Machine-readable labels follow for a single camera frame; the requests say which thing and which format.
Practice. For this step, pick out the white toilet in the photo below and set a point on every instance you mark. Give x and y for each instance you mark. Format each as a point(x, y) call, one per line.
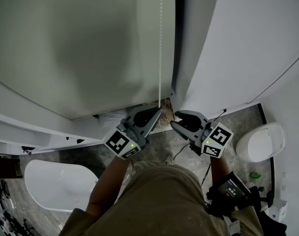
point(261, 142)

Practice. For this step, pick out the small green object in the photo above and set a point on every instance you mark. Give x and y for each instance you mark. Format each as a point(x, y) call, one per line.
point(255, 175)

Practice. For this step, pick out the person's right forearm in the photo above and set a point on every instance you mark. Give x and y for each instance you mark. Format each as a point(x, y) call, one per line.
point(218, 168)

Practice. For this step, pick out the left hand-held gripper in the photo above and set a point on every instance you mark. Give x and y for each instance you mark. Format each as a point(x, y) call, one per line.
point(120, 144)

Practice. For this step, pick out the beige crumpled cloth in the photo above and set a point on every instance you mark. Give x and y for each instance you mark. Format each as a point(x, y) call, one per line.
point(167, 114)

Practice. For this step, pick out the white box with blue mark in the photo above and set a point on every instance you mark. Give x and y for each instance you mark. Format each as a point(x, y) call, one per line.
point(279, 210)

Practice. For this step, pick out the white bathtub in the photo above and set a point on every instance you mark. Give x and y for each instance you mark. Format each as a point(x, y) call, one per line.
point(56, 188)

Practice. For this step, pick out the person's beige shirt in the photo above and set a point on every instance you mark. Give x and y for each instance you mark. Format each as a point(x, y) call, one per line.
point(159, 200)

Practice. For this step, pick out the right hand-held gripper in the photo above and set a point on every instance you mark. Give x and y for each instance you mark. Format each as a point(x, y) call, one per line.
point(217, 141)

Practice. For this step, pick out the person's left forearm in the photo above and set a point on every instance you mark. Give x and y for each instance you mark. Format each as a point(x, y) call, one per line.
point(107, 188)

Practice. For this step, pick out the black window side track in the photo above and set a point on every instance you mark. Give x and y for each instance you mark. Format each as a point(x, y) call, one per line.
point(179, 33)

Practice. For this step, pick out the black equipment pile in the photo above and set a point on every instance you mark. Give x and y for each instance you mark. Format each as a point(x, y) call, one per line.
point(4, 205)

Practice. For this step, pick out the dark wooden cabinet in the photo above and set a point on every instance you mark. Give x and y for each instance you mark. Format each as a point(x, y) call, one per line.
point(7, 167)

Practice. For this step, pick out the black wrist-mounted screen device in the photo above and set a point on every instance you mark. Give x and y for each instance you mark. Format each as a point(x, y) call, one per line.
point(231, 192)

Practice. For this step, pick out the black office chair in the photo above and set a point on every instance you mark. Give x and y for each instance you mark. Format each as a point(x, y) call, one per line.
point(257, 198)

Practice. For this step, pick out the white roller blind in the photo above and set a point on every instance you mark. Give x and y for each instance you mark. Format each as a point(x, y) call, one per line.
point(66, 45)

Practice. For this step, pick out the person's right shoe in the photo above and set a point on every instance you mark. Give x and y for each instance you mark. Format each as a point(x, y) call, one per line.
point(169, 157)

